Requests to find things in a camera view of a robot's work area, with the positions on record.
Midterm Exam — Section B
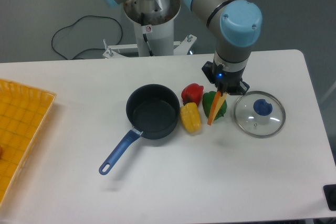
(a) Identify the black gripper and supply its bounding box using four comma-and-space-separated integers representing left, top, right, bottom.
202, 61, 249, 97

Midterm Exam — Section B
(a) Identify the dark pot with blue handle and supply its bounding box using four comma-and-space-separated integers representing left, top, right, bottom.
99, 84, 180, 175

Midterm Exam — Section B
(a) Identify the green bell pepper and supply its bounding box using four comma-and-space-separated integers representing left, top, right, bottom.
202, 91, 227, 124

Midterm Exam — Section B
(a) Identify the red bell pepper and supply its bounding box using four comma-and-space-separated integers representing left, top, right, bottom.
181, 83, 204, 106

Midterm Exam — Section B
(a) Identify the yellow bell pepper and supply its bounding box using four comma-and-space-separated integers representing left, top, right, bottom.
180, 102, 202, 133

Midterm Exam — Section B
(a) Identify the glass lid with blue knob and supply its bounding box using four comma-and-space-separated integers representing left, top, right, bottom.
233, 91, 286, 138

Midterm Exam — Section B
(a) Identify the black table corner device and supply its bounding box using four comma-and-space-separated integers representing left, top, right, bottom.
323, 184, 336, 211

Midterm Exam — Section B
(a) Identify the yellow woven basket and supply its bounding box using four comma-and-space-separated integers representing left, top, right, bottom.
1, 78, 57, 205

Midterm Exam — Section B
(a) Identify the black floor cable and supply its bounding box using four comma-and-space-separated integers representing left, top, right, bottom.
50, 15, 123, 60

